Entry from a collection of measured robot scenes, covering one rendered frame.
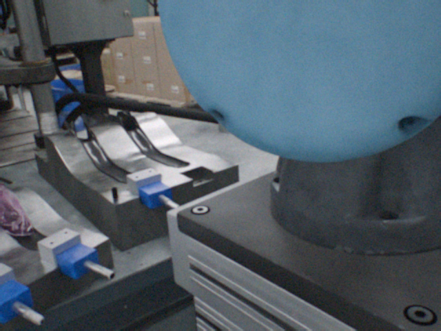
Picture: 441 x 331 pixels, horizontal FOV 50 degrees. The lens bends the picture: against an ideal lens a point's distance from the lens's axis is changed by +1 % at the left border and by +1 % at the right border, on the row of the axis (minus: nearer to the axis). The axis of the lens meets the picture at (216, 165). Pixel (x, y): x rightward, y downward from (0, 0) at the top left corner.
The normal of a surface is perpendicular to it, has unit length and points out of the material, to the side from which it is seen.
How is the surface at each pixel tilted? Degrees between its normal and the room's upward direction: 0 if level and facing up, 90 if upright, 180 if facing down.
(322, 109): 97
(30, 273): 0
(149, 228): 90
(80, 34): 90
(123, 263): 0
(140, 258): 0
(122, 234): 90
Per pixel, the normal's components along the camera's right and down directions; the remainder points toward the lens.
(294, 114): -0.39, 0.46
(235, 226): -0.07, -0.93
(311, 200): -0.72, 0.00
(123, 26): 0.57, 0.25
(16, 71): -0.03, 0.36
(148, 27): -0.67, 0.25
